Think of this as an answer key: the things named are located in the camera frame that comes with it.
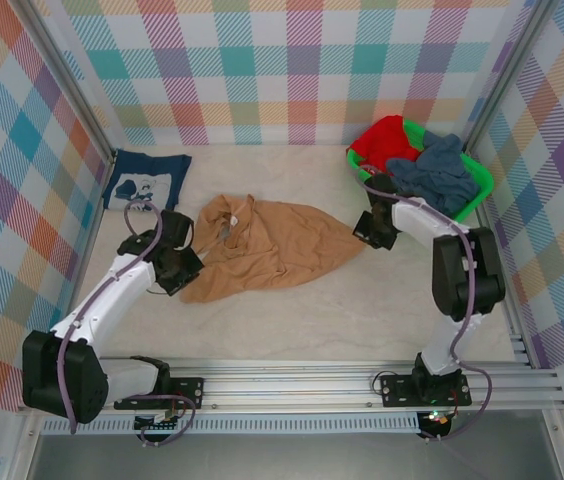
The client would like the tan t-shirt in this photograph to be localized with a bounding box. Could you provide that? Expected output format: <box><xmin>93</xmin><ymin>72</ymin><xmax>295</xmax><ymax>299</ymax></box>
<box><xmin>179</xmin><ymin>193</ymin><xmax>368</xmax><ymax>305</ymax></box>

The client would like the blue-grey t-shirt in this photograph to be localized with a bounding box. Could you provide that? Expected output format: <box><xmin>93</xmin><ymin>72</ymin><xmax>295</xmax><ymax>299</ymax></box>
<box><xmin>385</xmin><ymin>133</ymin><xmax>481</xmax><ymax>219</ymax></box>

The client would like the red t-shirt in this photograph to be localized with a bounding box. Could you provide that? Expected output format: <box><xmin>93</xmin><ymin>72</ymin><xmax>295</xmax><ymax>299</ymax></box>
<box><xmin>349</xmin><ymin>114</ymin><xmax>426</xmax><ymax>177</ymax></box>

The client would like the navy t-shirt with white print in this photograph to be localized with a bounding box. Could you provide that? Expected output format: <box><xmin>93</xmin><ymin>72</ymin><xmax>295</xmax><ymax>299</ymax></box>
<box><xmin>103</xmin><ymin>148</ymin><xmax>193</xmax><ymax>212</ymax></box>

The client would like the green plastic basket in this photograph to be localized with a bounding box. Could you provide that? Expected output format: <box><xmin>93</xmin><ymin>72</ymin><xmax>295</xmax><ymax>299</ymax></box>
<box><xmin>345</xmin><ymin>121</ymin><xmax>497</xmax><ymax>221</ymax></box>

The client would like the small control board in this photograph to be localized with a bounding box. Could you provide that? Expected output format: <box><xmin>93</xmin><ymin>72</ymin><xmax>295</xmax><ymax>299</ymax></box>
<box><xmin>133</xmin><ymin>409</ymin><xmax>184</xmax><ymax>434</ymax></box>
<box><xmin>417</xmin><ymin>408</ymin><xmax>457</xmax><ymax>440</ymax></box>

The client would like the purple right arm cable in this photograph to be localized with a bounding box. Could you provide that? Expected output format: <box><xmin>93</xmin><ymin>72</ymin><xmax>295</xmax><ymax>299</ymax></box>
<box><xmin>354</xmin><ymin>164</ymin><xmax>494</xmax><ymax>444</ymax></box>

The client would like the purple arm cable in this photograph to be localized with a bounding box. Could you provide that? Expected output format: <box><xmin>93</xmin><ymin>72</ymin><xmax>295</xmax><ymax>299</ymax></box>
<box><xmin>59</xmin><ymin>199</ymin><xmax>198</xmax><ymax>447</ymax></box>
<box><xmin>354</xmin><ymin>164</ymin><xmax>494</xmax><ymax>444</ymax></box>

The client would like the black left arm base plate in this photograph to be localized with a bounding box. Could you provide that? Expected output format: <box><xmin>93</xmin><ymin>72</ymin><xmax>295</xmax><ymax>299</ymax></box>
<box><xmin>113</xmin><ymin>375</ymin><xmax>206</xmax><ymax>412</ymax></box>

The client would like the aluminium side rail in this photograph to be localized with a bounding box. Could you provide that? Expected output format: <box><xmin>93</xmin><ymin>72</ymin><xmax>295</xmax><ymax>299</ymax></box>
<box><xmin>476</xmin><ymin>203</ymin><xmax>534</xmax><ymax>370</ymax></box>

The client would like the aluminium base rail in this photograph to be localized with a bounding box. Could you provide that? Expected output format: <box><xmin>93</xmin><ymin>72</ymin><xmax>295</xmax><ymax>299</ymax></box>
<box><xmin>16</xmin><ymin>353</ymin><xmax>564</xmax><ymax>415</ymax></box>

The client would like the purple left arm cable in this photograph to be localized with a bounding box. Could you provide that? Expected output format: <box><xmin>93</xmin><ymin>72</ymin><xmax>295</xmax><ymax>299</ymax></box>
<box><xmin>59</xmin><ymin>199</ymin><xmax>198</xmax><ymax>447</ymax></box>

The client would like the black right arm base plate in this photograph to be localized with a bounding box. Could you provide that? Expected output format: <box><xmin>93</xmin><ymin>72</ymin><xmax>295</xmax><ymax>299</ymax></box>
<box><xmin>379</xmin><ymin>372</ymin><xmax>473</xmax><ymax>409</ymax></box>

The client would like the slotted grey cable duct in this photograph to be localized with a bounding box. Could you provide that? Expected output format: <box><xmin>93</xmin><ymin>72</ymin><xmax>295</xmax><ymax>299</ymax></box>
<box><xmin>41</xmin><ymin>417</ymin><xmax>421</xmax><ymax>436</ymax></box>

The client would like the aluminium frame post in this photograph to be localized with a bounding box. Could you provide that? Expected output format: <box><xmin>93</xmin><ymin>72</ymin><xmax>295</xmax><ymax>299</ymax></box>
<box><xmin>24</xmin><ymin>0</ymin><xmax>116</xmax><ymax>164</ymax></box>
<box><xmin>464</xmin><ymin>0</ymin><xmax>561</xmax><ymax>151</ymax></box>

